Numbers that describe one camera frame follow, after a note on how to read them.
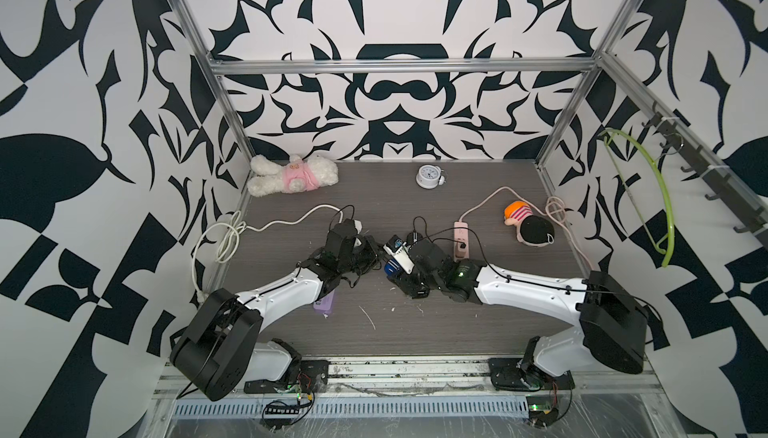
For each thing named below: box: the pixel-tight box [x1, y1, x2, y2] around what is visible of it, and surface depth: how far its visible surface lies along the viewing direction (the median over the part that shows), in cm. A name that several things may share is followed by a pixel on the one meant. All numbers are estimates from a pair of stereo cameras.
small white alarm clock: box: [416, 164, 445, 189], surface depth 114 cm
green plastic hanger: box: [599, 129, 675, 267], surface depth 74 cm
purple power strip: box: [313, 289, 335, 314], surface depth 85 cm
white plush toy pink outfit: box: [247, 154, 339, 197], surface depth 107 cm
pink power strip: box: [454, 221, 470, 262], surface depth 99 cm
